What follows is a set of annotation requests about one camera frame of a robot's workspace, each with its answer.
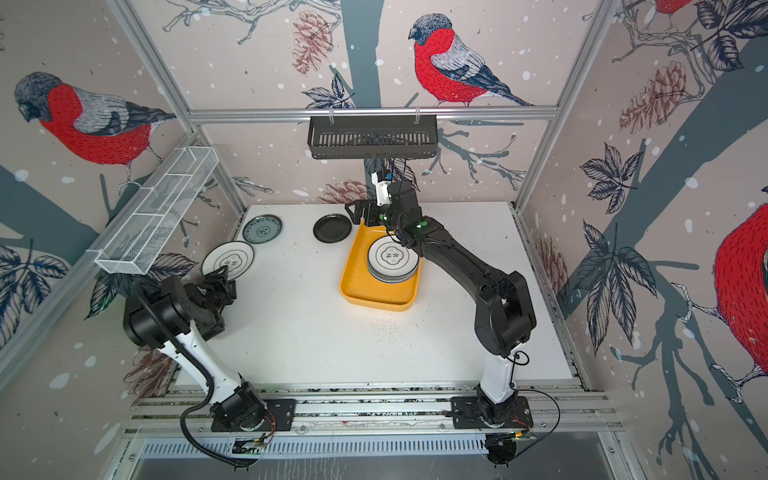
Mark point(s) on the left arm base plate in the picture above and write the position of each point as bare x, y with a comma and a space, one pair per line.
276, 414

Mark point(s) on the white flower plate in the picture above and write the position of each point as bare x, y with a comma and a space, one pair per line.
237, 256
388, 257

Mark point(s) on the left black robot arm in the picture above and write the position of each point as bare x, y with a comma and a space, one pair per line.
177, 319

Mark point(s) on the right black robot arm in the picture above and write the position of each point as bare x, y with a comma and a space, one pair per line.
504, 313

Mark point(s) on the yellow plastic bin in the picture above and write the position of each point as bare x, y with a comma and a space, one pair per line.
359, 287

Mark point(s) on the aluminium mounting rail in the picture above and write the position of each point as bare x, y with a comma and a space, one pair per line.
392, 410

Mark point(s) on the small green patterned plate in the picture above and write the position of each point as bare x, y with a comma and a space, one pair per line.
262, 229

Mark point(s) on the white mesh wall shelf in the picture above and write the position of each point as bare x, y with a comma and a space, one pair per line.
162, 203

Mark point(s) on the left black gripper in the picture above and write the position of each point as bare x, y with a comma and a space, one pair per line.
218, 283

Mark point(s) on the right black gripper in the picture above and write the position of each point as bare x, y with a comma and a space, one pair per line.
364, 205

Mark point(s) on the small black plate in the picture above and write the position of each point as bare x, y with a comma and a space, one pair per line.
332, 228

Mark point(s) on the orange sunburst plate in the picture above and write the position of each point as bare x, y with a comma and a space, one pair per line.
393, 280

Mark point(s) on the black hanging wire basket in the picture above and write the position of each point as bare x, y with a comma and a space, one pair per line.
373, 137

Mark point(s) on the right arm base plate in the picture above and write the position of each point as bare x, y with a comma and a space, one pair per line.
465, 413

